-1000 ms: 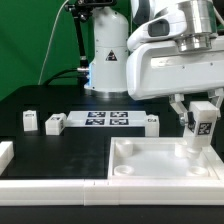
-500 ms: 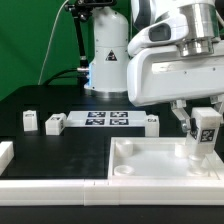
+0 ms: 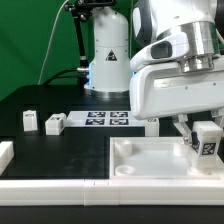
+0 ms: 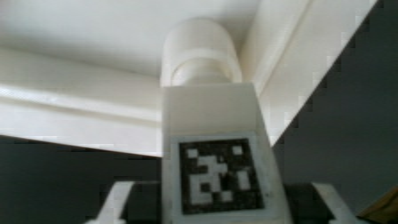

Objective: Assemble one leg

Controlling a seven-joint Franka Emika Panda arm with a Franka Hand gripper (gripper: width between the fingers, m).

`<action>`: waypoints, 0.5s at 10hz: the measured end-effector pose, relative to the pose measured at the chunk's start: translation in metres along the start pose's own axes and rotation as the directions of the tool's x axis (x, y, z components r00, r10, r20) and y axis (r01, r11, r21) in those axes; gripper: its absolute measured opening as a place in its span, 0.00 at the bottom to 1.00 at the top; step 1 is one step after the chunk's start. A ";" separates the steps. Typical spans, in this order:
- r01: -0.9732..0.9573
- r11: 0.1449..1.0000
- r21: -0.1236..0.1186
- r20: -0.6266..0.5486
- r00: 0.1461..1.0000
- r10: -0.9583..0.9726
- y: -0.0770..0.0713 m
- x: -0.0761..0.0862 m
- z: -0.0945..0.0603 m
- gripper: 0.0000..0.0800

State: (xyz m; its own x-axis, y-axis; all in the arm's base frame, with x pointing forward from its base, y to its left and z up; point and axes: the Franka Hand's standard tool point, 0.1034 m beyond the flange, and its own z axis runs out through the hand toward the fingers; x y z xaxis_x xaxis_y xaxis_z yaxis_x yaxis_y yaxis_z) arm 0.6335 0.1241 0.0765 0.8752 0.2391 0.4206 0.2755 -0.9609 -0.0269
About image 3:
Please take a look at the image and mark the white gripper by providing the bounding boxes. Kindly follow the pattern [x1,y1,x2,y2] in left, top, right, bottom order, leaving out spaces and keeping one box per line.
[130,61,224,145]

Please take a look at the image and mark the white square tabletop part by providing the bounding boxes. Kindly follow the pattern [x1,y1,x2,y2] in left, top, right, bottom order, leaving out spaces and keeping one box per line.
[109,137,224,180]

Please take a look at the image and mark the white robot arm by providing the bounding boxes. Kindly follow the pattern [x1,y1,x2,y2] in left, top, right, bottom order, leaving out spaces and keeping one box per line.
[84,0,224,120]

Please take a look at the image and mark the white U-shaped fence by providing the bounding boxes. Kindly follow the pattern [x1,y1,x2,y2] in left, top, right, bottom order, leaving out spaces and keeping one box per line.
[0,140,224,207]

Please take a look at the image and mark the white marker base plate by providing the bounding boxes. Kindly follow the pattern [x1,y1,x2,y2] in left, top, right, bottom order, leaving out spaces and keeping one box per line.
[66,111,144,127]

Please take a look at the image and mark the black cables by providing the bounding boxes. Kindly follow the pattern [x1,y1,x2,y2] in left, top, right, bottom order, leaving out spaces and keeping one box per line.
[43,68,84,86]

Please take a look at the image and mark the white cable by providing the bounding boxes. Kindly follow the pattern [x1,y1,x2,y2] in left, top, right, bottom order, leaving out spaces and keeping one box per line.
[37,0,70,86]

